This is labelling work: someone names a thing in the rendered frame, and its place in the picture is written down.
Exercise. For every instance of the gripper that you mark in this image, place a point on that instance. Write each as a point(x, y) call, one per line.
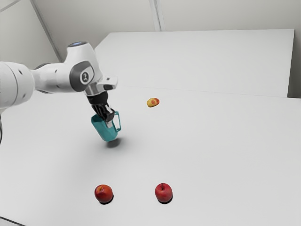
point(98, 102)

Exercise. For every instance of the teal faceted mug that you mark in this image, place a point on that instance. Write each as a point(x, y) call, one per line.
point(105, 129)

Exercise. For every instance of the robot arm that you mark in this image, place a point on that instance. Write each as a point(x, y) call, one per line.
point(51, 77)

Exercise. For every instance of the yellow red apple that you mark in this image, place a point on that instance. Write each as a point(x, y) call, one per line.
point(153, 102)

